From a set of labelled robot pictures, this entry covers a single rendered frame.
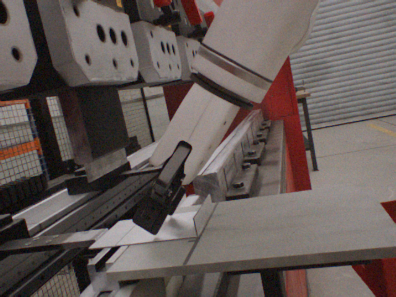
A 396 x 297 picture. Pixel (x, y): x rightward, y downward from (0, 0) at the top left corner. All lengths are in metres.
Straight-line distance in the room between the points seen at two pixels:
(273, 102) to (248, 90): 2.18
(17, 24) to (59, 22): 0.06
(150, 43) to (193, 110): 0.19
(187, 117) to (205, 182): 0.51
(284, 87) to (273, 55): 2.17
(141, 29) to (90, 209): 0.45
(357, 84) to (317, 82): 0.74
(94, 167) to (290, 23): 0.24
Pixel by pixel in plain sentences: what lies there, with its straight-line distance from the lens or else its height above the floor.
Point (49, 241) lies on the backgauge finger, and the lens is 0.53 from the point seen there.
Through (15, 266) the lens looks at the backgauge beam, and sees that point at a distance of 0.68.
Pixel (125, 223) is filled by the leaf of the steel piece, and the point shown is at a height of 1.00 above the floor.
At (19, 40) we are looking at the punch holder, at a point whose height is 1.20.
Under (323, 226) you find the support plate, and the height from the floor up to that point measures 1.00.
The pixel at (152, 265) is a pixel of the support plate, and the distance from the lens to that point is 0.38.
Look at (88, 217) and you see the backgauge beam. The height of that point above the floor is 0.94.
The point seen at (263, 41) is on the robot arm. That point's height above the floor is 1.18.
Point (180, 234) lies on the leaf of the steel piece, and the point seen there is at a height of 1.00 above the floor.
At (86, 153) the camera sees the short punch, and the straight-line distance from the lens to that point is 0.41.
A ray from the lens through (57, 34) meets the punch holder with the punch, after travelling 0.36.
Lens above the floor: 1.15
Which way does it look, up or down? 8 degrees down
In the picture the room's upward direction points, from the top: 12 degrees counter-clockwise
